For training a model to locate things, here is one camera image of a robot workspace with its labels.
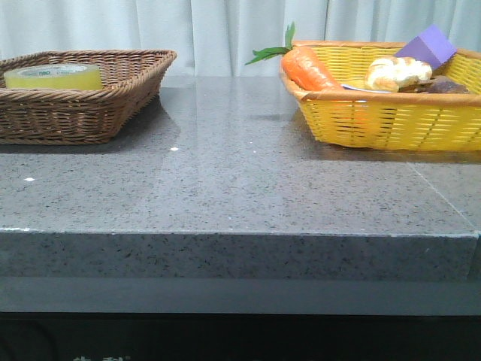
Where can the yellow tape roll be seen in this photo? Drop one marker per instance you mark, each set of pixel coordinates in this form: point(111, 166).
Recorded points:
point(55, 76)

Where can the orange toy carrot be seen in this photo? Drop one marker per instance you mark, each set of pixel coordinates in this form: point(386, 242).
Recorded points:
point(300, 64)

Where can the blue white small can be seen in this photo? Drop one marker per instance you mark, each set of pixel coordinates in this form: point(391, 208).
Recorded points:
point(351, 87)

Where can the white pleated curtain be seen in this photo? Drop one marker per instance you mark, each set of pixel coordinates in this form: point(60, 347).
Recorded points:
point(217, 38)

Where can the brown wicker basket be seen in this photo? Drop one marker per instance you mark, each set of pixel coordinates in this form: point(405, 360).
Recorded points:
point(131, 80)

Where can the yellow woven basket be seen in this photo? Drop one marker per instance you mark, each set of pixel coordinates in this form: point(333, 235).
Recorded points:
point(401, 121)

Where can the toy croissant bread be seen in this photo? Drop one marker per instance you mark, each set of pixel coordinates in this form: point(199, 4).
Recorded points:
point(392, 73)

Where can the brown toy animal figure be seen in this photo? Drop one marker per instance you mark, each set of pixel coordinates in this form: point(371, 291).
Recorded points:
point(437, 84)

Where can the purple foam cube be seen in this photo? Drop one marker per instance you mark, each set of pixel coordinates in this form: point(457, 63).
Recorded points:
point(431, 46)

